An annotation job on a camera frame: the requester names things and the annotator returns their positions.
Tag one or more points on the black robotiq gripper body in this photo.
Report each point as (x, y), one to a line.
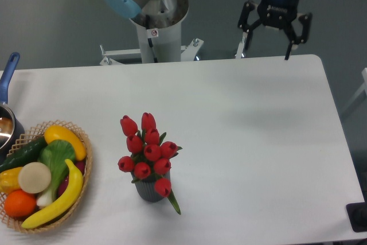
(277, 13)

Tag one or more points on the red tulip bouquet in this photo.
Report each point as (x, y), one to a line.
(149, 153)

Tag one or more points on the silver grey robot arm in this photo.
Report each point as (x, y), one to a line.
(158, 26)

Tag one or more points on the grey ribbed vase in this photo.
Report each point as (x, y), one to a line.
(146, 190)

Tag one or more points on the white furniture leg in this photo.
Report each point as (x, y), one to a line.
(356, 100)

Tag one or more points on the black device at edge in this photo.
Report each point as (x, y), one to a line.
(357, 216)

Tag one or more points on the red purple vegetable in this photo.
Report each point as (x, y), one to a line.
(62, 187)

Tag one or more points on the green bok choy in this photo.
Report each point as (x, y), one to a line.
(54, 156)

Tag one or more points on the woven wicker basket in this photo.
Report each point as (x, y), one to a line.
(30, 135)

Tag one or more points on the yellow banana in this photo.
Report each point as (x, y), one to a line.
(60, 205)

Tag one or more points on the dark green cucumber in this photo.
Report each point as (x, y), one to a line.
(25, 155)

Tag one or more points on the beige round disc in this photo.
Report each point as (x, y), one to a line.
(34, 177)

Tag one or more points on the yellow bell pepper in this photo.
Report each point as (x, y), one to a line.
(9, 180)

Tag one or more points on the orange fruit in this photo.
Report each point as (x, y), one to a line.
(19, 204)

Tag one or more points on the blue handled saucepan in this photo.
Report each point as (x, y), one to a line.
(11, 128)

